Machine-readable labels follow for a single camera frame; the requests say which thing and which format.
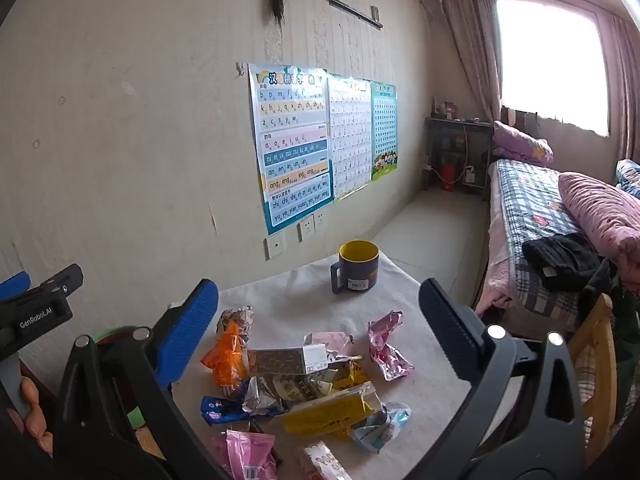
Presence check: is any wall-mounted metal bar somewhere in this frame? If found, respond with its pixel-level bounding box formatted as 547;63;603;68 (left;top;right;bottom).
327;0;383;29

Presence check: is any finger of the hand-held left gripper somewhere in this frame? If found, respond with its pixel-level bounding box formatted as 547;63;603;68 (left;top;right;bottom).
0;271;32;303

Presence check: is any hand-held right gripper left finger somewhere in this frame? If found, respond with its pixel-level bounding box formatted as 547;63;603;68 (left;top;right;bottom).
52;278;236;480

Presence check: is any red container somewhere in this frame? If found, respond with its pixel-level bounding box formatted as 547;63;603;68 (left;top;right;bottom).
439;155;463;192

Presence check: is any white milk carton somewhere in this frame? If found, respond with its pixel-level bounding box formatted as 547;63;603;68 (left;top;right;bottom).
247;345;329;376

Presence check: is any wooden chair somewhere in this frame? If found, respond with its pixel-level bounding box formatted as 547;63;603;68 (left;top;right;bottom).
570;292;618;466

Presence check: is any white black printed wrapper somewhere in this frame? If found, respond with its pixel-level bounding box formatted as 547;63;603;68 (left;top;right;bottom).
245;374;333;413

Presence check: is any white orange grid wall poster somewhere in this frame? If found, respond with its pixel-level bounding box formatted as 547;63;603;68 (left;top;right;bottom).
327;74;375;200

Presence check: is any pink curtain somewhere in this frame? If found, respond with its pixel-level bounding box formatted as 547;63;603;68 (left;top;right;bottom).
435;0;503;126
607;10;640;161

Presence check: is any blue striped wall poster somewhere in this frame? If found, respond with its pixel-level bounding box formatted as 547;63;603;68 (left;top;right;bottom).
248;62;335;236

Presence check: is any blue printed pillow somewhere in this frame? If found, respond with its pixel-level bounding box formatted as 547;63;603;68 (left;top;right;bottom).
616;159;640;198

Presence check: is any pink plastic packet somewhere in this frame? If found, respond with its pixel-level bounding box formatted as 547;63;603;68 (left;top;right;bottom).
212;429;278;480

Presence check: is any long yellow paper packet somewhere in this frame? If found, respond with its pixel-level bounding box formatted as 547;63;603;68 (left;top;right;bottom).
282;381;383;442

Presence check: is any pink pillow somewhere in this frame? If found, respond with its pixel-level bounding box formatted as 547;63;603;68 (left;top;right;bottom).
492;120;555;163

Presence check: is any dark blue snack wrapper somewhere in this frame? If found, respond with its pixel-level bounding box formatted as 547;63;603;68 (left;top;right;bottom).
200;394;283;427

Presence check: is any green rimmed red waste bin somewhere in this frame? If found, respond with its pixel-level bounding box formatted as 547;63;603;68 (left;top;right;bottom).
90;325;151;428

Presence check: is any light blue foil wrapper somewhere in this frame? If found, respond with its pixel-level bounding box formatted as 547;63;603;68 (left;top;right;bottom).
350;401;413;455

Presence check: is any bed with plaid sheet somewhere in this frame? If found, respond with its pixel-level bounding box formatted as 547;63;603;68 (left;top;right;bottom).
472;157;640;341

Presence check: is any person's left hand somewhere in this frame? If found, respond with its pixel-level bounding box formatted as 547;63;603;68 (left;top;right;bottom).
10;377;55;457

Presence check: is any pink floral quilt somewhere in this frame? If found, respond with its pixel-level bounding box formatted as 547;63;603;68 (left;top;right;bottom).
557;172;640;281

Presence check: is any small pink white snack box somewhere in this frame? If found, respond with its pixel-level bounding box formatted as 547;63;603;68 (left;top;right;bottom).
302;441;357;480

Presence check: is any crumpled grey paper ball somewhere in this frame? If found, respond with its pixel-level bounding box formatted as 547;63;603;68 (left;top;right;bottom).
216;305;254;336

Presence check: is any dark blue mug yellow inside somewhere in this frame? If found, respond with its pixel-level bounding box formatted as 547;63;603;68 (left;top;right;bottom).
330;241;381;295

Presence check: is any black garment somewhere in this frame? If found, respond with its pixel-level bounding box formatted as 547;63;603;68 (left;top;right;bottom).
522;234;601;291

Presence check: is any pale pink wrapper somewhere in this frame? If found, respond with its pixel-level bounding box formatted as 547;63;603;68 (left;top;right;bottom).
303;331;354;361

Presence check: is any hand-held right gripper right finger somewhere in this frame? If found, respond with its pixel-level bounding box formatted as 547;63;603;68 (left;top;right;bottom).
419;277;586;480

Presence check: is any green grid wall poster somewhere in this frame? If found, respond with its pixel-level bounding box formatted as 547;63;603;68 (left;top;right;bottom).
370;80;398;182

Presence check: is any orange snack wrapper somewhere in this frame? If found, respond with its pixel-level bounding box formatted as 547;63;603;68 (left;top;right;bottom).
201;324;249;396

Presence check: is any bright window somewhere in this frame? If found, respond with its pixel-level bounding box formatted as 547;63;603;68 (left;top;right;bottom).
495;0;613;136

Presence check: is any pink foil wrapper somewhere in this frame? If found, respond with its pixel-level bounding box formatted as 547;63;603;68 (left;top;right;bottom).
367;310;416;382

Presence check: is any dark metal shelf cabinet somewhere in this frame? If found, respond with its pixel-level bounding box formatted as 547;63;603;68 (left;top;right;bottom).
425;116;496;191

